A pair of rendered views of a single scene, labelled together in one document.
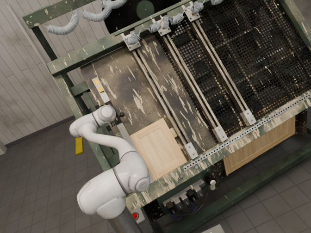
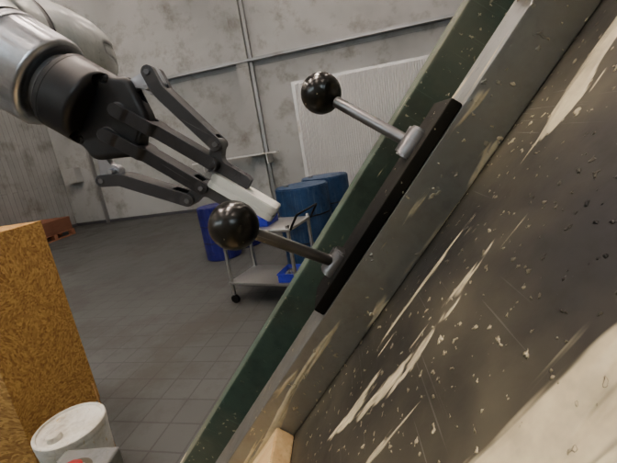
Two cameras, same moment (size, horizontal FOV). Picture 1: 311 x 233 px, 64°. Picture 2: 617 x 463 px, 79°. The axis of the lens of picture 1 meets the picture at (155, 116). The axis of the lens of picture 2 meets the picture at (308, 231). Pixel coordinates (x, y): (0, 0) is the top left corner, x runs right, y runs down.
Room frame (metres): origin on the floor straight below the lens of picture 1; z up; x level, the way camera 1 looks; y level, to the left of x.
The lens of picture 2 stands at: (1.76, -0.02, 1.47)
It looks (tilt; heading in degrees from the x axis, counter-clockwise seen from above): 14 degrees down; 107
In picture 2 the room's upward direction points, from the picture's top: 9 degrees counter-clockwise
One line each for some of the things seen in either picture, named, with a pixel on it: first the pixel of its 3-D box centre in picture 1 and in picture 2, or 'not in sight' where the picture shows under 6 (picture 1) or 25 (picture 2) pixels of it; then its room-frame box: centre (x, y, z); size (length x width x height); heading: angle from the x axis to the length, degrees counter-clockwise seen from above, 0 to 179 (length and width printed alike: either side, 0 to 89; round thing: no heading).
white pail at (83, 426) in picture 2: not in sight; (79, 446); (0.14, 1.06, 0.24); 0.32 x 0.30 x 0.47; 93
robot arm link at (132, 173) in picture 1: (134, 174); not in sight; (0.79, 0.18, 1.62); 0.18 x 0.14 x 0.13; 11
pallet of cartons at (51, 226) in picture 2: not in sight; (39, 232); (-7.14, 6.69, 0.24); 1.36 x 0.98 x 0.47; 93
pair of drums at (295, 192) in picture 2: not in sight; (319, 216); (0.51, 4.47, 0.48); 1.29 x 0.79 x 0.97; 93
